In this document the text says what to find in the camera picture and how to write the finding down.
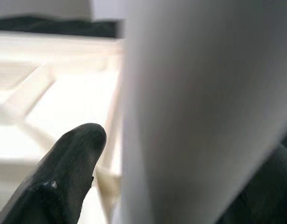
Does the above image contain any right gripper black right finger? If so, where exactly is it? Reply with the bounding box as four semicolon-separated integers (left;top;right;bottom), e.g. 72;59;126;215
215;140;287;224

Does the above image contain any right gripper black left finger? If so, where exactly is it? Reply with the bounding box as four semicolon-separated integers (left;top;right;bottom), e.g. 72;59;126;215
0;122;107;224

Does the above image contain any white plastic children table top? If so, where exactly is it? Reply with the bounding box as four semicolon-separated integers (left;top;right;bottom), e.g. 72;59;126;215
0;30;125;224

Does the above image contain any white plastic table leg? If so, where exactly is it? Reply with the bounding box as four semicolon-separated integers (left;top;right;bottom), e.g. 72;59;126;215
113;0;287;224

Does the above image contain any black cloth table cover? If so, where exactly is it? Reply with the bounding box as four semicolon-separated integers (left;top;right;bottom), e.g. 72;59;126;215
0;14;125;40

